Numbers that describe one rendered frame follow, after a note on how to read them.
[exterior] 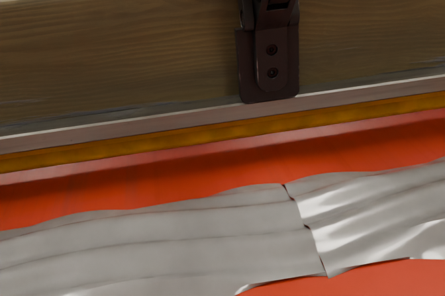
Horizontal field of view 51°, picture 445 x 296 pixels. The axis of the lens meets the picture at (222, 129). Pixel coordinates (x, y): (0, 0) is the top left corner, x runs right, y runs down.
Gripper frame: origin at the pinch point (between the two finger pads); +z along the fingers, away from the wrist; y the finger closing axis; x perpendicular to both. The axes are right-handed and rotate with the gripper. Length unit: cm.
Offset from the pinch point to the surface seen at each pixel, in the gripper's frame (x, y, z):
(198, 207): -4.7, 6.4, 5.5
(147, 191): -7.2, 3.7, 5.9
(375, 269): 1.9, 12.1, 5.9
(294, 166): 1.1, 3.6, 5.9
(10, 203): -14.6, 2.8, 5.8
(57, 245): -11.3, 7.7, 5.4
